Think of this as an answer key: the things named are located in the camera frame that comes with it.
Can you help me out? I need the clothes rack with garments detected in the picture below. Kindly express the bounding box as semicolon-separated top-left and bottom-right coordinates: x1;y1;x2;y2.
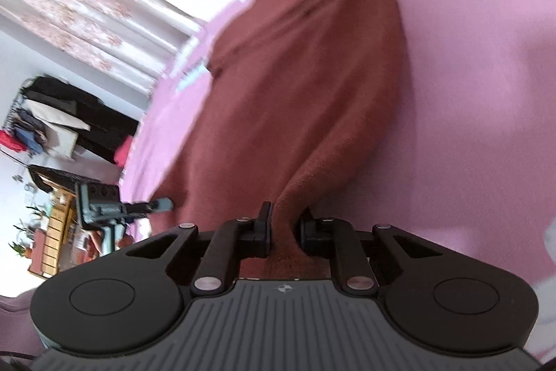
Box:
1;75;139;164

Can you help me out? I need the beige patterned curtain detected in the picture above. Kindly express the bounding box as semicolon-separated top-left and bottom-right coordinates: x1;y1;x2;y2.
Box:
1;0;203;94

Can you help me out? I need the rust red knit sweater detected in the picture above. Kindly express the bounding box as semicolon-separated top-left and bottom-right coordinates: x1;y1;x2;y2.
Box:
150;0;407;279

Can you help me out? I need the wooden slatted furniture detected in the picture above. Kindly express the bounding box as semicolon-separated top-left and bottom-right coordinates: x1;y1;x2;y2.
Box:
28;188;76;279

